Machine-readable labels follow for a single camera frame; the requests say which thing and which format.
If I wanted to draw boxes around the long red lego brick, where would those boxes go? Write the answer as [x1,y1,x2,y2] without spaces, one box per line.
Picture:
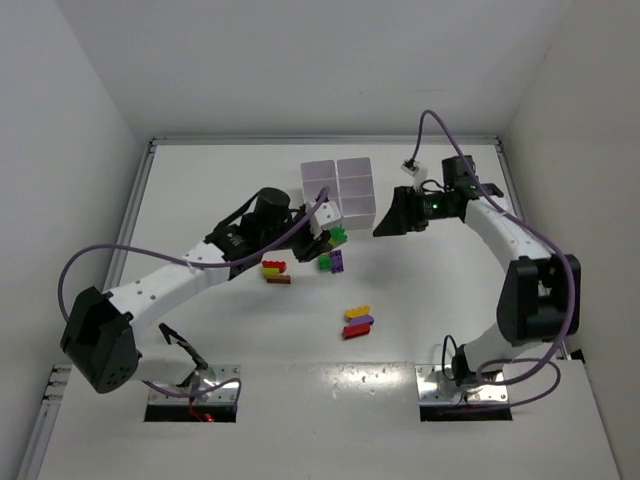
[342,324,371,340]

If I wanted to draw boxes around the dark green lego brick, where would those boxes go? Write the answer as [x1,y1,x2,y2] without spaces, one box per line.
[330,226,348,241]

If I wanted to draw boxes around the brown lego plate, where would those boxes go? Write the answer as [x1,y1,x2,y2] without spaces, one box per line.
[265,275,291,285]

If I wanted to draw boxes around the yellow lego brick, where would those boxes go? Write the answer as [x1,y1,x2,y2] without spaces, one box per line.
[344,305,371,322]

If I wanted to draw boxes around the lavender curved lego brick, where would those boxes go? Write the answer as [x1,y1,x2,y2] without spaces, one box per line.
[348,315,374,327]

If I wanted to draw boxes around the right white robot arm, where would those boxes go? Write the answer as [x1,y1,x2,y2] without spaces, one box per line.
[373,156,581,385]

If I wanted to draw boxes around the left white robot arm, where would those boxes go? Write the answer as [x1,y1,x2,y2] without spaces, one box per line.
[60,187,342,399]

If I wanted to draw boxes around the purple lego plate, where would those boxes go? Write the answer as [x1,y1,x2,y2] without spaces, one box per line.
[329,249,344,274]

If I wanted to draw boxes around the right white compartment tray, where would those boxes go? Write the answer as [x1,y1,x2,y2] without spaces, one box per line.
[336,157,376,230]

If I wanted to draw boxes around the white compartment tray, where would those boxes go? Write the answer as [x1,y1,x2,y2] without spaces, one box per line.
[336,157,376,230]
[300,160,340,206]

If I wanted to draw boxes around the left white compartment tray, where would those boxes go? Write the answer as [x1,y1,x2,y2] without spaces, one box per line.
[300,160,340,206]

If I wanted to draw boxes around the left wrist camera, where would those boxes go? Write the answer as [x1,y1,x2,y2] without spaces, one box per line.
[309,200,342,238]

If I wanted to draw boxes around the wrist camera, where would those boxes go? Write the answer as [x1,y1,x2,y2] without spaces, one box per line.
[309,200,342,238]
[401,159,428,190]

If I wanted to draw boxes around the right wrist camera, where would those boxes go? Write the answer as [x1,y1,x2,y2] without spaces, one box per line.
[401,159,428,190]

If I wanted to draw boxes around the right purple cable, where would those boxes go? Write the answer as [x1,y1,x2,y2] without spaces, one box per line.
[414,109,576,407]

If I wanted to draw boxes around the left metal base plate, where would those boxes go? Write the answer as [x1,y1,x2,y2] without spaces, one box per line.
[146,364,242,407]

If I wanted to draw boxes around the metal base plate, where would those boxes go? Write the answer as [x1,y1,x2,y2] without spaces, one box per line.
[415,364,509,407]
[146,364,242,407]

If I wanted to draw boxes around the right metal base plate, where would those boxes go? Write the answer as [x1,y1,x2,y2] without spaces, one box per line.
[415,364,509,407]

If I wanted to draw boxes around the red wires under table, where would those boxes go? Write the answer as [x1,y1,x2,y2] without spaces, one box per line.
[187,399,216,424]

